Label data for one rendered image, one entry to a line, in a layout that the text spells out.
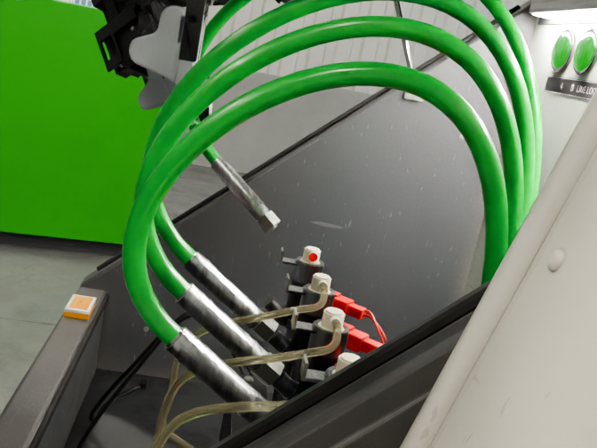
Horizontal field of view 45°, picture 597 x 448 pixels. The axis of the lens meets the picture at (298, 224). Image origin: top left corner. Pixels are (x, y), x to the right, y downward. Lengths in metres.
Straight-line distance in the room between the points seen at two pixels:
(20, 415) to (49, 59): 3.29
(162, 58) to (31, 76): 3.30
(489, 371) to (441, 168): 0.73
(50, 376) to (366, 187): 0.48
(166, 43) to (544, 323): 0.46
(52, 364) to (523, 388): 0.62
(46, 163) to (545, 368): 3.81
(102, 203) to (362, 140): 3.15
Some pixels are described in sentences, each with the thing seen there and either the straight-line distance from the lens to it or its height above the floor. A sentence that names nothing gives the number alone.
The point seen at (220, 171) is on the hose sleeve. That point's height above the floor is 1.18.
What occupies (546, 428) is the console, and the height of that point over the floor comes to 1.22.
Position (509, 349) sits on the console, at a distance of 0.30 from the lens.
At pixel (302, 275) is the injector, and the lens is 0.68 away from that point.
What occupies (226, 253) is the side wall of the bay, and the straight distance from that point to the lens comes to 1.01.
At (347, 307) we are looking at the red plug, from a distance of 0.67.
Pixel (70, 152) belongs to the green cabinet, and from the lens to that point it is 4.00.
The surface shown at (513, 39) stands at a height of 1.37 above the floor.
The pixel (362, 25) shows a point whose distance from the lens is 0.50.
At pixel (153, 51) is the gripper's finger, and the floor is 1.29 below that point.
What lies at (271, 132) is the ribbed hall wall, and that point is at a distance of 7.23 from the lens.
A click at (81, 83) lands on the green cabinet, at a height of 0.92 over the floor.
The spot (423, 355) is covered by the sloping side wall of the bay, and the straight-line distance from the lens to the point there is 0.36.
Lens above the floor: 1.32
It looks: 14 degrees down
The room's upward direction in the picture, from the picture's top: 12 degrees clockwise
